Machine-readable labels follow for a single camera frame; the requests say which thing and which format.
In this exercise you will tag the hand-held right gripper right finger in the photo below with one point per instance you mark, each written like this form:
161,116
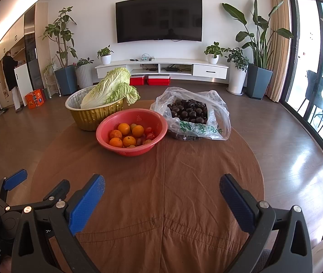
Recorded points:
236,202

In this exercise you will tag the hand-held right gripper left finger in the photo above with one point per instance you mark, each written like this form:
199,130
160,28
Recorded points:
86,202

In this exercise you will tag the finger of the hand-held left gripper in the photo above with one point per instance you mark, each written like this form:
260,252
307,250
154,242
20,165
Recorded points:
15,179
59,190

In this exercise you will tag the red plastic basin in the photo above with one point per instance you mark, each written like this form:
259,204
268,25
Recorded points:
127,151

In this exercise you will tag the orange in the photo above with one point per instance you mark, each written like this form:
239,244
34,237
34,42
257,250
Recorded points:
129,141
138,131
115,142
115,134
123,128

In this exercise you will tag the golden metal basin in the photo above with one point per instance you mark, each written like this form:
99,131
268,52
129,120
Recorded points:
87,119

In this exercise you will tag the clear plastic bag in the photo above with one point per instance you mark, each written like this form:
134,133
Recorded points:
201,130

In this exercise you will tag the orange cardboard box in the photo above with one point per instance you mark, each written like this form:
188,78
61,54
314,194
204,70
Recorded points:
35,99

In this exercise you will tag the brown kiwi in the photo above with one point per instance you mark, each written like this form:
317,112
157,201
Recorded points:
133,126
147,141

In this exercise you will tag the white panel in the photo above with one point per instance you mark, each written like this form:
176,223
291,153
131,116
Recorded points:
23,82

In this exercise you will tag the pile of dark chestnuts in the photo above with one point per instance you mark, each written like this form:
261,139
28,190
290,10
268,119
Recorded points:
187,111

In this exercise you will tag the tall plant in dark pot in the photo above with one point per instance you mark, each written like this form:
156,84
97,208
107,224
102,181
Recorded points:
66,81

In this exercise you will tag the napa cabbage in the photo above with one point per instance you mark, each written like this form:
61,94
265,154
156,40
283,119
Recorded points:
107,88

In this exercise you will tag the plant in ribbed white pot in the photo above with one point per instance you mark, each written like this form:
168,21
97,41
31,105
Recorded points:
84,76

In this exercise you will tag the large-leaf plant in grey pot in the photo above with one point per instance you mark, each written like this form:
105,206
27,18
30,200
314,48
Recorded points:
258,82

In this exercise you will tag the plant in tall white pot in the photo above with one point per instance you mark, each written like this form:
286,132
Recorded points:
237,79

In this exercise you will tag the tall black glass cabinet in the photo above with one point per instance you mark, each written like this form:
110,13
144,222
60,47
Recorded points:
33,57

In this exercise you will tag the red box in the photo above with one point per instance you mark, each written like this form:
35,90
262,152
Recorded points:
158,80
137,80

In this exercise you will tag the white television cabinet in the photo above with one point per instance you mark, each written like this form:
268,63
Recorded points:
209,71

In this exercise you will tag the small plant in white pot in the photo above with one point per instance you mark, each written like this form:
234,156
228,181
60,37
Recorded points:
106,59
213,59

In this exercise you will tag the black set-top device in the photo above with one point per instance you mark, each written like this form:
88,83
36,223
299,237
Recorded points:
172,68

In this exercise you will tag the beige curtain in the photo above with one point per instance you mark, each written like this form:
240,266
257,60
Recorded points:
278,48

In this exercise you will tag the black television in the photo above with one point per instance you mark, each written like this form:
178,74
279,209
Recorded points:
158,20

